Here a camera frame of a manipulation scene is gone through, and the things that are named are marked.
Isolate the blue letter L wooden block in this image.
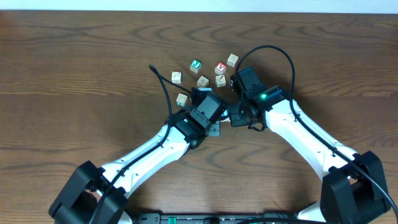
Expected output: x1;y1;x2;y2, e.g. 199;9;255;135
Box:
221;116;230;122

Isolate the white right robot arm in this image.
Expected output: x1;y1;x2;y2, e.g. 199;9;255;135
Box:
228;86;397;223

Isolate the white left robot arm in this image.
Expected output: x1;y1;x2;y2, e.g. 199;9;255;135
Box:
49;109;224;223

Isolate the plain pictured wooden block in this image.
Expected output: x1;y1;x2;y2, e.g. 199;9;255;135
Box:
215;75;226;88

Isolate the plain block left near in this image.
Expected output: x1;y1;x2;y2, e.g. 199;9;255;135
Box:
176;93;189;107

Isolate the yellow framed wooden block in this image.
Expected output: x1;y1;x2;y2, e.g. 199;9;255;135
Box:
197;76;210;88

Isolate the red letter A wooden block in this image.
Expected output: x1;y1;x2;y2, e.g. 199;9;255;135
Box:
215;62;227;75

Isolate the red letter M wooden block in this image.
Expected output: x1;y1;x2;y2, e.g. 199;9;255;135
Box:
227;54;239;68

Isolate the dark green side wooden block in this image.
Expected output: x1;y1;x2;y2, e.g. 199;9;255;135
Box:
171;71;182;84

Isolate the green letter J wooden block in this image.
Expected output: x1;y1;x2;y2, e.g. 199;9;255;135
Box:
190;59;202;73

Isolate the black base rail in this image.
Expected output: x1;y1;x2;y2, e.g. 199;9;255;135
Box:
132;212;310;224

